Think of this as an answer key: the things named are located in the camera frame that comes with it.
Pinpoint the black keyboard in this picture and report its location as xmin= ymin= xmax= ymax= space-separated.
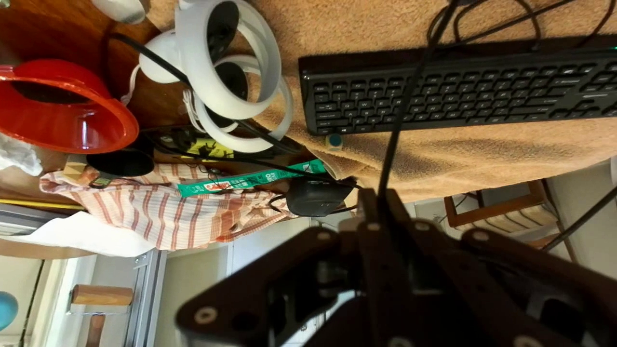
xmin=298 ymin=35 xmax=617 ymax=139

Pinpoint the red bowl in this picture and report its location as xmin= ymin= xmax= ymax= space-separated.
xmin=0 ymin=58 xmax=142 ymax=156

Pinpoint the brown wooden table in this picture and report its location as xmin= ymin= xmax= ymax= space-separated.
xmin=0 ymin=0 xmax=196 ymax=208

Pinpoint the green package strip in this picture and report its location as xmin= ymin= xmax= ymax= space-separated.
xmin=176 ymin=158 xmax=331 ymax=199

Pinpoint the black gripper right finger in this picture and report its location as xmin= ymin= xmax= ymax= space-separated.
xmin=385 ymin=191 xmax=617 ymax=347

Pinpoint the blue ball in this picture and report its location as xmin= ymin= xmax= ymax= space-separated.
xmin=0 ymin=289 xmax=20 ymax=333

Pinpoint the red striped cloth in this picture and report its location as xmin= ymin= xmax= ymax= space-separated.
xmin=38 ymin=160 xmax=306 ymax=252

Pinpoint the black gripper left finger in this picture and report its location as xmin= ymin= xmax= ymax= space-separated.
xmin=174 ymin=189 xmax=388 ymax=347

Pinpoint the black computer mouse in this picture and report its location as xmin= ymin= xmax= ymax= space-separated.
xmin=286 ymin=175 xmax=360 ymax=218

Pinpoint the black keyboard cable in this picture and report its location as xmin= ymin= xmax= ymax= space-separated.
xmin=375 ymin=0 xmax=617 ymax=200

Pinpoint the tan towel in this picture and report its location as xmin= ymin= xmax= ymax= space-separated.
xmin=147 ymin=0 xmax=617 ymax=204

